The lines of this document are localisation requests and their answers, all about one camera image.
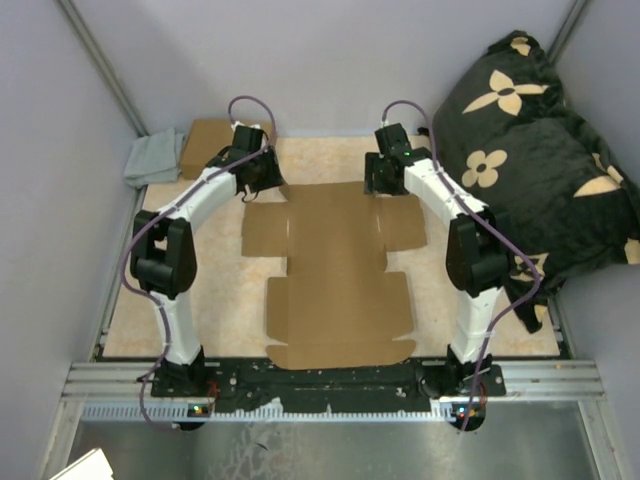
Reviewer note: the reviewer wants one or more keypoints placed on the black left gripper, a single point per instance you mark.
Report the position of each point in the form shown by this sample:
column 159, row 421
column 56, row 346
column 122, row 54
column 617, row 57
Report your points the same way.
column 274, row 178

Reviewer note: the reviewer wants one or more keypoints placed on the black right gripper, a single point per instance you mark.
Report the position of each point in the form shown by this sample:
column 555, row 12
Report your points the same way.
column 373, row 162

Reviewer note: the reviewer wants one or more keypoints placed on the brown cardboard box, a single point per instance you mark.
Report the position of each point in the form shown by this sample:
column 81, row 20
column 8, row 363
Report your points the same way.
column 209, row 138
column 338, row 304

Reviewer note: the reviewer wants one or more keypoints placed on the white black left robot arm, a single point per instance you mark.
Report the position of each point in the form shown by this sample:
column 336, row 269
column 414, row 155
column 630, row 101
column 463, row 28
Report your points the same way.
column 162, row 254

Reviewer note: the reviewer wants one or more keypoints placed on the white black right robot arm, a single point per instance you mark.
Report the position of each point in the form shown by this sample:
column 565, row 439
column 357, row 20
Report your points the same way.
column 476, row 261

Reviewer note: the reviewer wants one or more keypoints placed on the closed brown cardboard box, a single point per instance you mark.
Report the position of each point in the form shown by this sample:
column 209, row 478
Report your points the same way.
column 209, row 138

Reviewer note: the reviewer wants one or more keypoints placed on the grey folded cloth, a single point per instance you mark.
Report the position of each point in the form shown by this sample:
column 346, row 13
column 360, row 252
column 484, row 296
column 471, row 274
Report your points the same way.
column 155, row 159

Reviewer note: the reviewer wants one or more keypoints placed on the black floral pillow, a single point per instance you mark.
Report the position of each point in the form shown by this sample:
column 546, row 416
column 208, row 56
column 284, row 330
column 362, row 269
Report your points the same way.
column 506, row 135

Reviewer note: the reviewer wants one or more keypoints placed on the white paper sheet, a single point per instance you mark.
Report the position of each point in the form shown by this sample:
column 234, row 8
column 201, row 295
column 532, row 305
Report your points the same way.
column 91, row 466

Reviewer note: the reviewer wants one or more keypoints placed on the aluminium frame rail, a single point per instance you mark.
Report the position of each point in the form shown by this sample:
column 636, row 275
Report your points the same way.
column 525, row 379

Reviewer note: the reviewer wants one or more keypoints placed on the right grey metal corner rail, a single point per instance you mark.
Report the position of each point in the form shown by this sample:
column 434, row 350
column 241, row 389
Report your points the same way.
column 567, row 28

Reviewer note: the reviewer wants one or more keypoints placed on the grey metal corner rail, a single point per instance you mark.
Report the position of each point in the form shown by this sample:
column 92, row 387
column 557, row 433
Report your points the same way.
column 106, row 71
column 567, row 28

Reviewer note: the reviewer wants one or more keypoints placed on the white slotted cable duct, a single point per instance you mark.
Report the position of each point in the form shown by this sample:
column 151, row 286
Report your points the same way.
column 193, row 412

